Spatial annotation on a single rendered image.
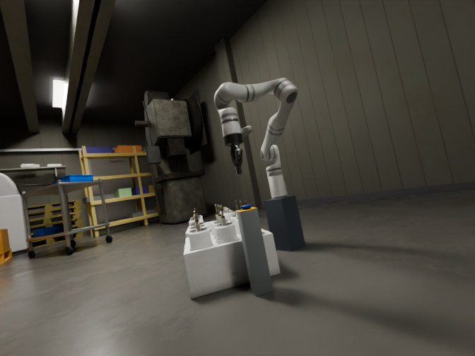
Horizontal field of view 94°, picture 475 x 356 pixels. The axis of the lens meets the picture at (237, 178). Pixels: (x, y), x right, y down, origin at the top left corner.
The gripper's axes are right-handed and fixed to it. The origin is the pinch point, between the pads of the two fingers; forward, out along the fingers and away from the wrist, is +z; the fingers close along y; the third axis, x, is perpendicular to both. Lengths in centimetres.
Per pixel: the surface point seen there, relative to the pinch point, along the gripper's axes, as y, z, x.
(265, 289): 3.5, 45.2, 0.6
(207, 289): -9.5, 44.7, -20.0
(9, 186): -385, -75, -330
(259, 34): -240, -239, 134
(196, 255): -9.5, 30.4, -22.1
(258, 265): 3.5, 36.2, -0.4
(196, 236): -12.7, 23.7, -20.9
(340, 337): 34, 47, 9
